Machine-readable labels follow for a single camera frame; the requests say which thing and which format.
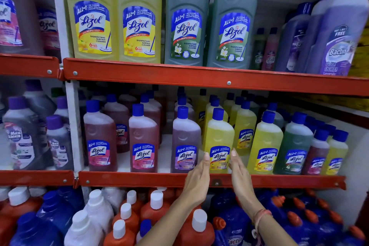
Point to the person's right hand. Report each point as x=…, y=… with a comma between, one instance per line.
x=243, y=185

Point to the short red shelf rail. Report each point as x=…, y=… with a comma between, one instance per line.
x=34, y=178
x=28, y=65

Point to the person's right fingers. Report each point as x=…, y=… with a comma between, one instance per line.
x=236, y=165

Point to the group of pink cleaner bottles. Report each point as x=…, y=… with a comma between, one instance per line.
x=101, y=136

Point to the small white bottle blue cap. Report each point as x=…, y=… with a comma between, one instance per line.
x=144, y=225

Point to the small green bottle black cap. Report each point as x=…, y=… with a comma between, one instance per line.
x=258, y=49

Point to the row of yellow cleaner bottles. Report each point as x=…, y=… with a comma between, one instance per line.
x=265, y=139

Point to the grey bottle purple cap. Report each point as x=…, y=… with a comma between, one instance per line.
x=60, y=145
x=21, y=136
x=62, y=107
x=39, y=100

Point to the yellow disinfectant bottle blue cap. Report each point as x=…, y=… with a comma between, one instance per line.
x=219, y=136

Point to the white shelf upright post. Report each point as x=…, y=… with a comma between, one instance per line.
x=73, y=116

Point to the green cleaner bottle blue cap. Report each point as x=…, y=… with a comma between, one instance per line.
x=275, y=113
x=294, y=145

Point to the small pink cleaner bottle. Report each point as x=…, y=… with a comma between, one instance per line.
x=316, y=152

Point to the large green cleaner bottle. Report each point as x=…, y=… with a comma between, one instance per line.
x=232, y=9
x=186, y=9

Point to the person's right forearm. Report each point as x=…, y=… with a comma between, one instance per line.
x=276, y=232

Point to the large lavender cleaner bottle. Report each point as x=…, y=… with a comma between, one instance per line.
x=340, y=32
x=312, y=29
x=292, y=41

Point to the group of blue orange-capped bottles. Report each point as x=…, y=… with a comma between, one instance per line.
x=230, y=225

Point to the large yellow cleaner bottle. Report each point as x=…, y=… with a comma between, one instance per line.
x=90, y=9
x=138, y=9

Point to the small pink bottle black cap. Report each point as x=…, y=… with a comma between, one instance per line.
x=270, y=49

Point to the cluster of blue capped bottles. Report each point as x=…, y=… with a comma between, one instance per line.
x=314, y=123

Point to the purple cleaner bottle blue cap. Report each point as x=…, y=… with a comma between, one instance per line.
x=186, y=136
x=183, y=101

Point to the long red shelf rail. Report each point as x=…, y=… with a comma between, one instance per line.
x=201, y=77
x=144, y=180

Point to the person's left hand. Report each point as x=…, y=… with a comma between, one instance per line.
x=196, y=185

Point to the person's left forearm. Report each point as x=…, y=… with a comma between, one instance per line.
x=170, y=222

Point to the person's left fingers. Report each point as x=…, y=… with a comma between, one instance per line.
x=204, y=165

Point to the white cleaner bottle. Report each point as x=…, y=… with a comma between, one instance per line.
x=114, y=196
x=98, y=211
x=82, y=232

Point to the group of orange white-capped bottles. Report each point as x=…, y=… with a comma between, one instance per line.
x=155, y=211

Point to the large pink cleaner bottle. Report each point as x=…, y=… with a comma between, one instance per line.
x=16, y=12
x=47, y=29

